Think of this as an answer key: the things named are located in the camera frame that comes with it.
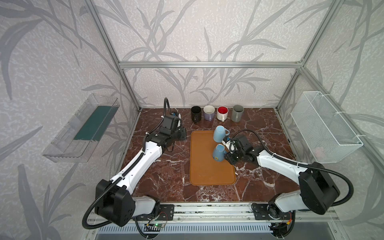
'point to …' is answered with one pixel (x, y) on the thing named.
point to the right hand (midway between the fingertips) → (227, 150)
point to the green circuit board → (155, 227)
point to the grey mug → (237, 113)
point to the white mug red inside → (222, 113)
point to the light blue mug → (219, 133)
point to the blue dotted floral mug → (219, 153)
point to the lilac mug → (209, 111)
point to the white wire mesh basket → (327, 136)
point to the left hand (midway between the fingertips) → (186, 126)
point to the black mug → (196, 113)
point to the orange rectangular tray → (204, 169)
